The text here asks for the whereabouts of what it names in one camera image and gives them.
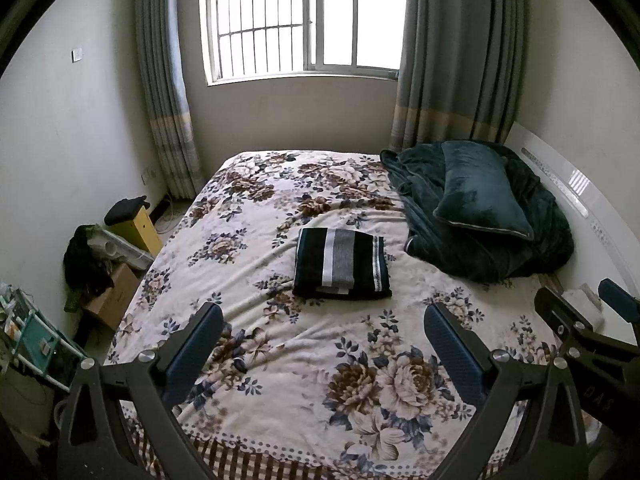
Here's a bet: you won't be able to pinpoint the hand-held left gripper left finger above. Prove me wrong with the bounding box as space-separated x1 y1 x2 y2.
55 302 226 480

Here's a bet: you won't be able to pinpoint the black cloth on stool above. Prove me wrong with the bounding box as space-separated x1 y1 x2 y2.
104 196 150 226

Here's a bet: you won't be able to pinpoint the floral fleece blanket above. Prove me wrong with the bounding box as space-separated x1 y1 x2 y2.
107 149 601 480

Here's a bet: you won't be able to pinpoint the white plastic appliance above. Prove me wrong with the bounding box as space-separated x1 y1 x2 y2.
90 227 156 268

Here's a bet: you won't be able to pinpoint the folded black clothes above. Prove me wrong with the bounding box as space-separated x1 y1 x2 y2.
292 227 393 302

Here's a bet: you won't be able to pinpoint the cardboard box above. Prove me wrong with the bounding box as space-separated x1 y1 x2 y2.
82 262 141 331

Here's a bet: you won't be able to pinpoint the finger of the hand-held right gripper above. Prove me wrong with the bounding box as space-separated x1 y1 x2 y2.
598 278 640 349
534 287 601 361

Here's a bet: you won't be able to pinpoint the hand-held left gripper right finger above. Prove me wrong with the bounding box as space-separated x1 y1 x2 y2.
423 302 589 480

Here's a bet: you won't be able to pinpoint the yellow box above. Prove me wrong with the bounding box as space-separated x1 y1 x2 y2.
109 208 164 257

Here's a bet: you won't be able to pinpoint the dark green quilt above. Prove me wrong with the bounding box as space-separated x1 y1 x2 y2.
380 140 575 283

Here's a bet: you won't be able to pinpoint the barred window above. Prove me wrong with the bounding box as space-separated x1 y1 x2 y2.
200 0 409 86

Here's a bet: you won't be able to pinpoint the teal storage rack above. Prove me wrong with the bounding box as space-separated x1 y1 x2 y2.
0 282 88 393

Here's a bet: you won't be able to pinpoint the white headboard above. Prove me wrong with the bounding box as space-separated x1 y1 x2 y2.
505 121 640 311

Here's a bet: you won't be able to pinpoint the dark clothes pile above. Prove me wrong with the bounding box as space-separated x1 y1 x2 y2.
63 225 116 313

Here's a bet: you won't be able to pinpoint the dark green pillow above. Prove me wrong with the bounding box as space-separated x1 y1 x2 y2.
432 140 536 241

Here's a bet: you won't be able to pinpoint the grey striped curtain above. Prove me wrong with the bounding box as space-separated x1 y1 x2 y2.
135 0 206 200
389 0 526 153

